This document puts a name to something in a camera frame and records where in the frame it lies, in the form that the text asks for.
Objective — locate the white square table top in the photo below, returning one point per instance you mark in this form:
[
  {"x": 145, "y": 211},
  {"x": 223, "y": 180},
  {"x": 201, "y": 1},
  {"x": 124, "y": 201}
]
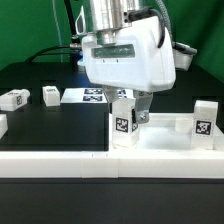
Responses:
[{"x": 167, "y": 131}]

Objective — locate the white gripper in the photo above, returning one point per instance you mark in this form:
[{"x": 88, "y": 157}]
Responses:
[{"x": 134, "y": 62}]

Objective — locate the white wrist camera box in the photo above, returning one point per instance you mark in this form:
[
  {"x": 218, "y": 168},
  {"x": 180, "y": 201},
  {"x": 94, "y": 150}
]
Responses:
[{"x": 183, "y": 55}]

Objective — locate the white marker sheet with tags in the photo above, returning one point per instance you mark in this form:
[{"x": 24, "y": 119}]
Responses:
[{"x": 83, "y": 95}]

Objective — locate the white fence obstacle frame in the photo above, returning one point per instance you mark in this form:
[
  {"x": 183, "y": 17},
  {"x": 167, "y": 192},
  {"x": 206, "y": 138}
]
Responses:
[{"x": 160, "y": 164}]

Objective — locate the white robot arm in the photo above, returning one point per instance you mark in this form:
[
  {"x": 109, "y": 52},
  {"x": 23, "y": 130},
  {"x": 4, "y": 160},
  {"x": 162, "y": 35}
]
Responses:
[{"x": 105, "y": 18}]

